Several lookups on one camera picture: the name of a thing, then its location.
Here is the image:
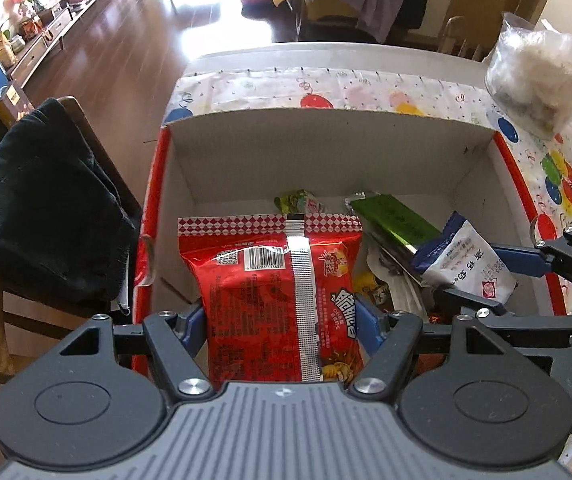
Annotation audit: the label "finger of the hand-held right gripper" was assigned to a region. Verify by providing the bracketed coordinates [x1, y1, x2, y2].
[488, 227, 572, 294]
[433, 285, 572, 334]

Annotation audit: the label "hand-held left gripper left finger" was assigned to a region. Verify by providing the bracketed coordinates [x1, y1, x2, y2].
[58, 305, 214, 403]

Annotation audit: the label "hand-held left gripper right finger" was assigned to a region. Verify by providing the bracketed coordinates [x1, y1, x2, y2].
[343, 292, 517, 403]

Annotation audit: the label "yellow snack packet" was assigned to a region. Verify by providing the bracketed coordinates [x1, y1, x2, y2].
[353, 271, 391, 306]

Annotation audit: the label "blue white snack packet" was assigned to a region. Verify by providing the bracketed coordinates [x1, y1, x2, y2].
[411, 211, 519, 306]

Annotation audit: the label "red snack packet checked edge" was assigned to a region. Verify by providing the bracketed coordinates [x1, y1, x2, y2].
[178, 212, 367, 388]

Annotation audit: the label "green snack packet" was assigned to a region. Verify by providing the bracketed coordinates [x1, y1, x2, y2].
[343, 191, 444, 256]

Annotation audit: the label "small green white candy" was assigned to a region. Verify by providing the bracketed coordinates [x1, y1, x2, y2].
[274, 189, 329, 216]

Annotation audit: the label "red cardboard box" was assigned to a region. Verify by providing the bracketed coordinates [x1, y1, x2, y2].
[130, 107, 567, 376]

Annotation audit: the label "clear bag of food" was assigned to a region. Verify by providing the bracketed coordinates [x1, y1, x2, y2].
[485, 11, 572, 140]

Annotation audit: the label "white plastic bag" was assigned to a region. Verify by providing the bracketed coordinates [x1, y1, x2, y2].
[488, 15, 572, 136]

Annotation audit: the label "dark cloth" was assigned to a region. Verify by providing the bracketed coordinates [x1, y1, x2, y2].
[0, 97, 139, 301]

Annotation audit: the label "brown cardboard box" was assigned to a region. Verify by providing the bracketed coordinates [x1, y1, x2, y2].
[0, 82, 34, 126]

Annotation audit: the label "sofa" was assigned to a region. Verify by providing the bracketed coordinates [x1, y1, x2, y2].
[271, 0, 429, 43]

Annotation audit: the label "wooden tv cabinet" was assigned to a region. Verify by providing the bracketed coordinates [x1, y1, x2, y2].
[8, 0, 116, 86]

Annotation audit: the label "red flowers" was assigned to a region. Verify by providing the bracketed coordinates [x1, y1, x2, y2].
[10, 0, 41, 21]

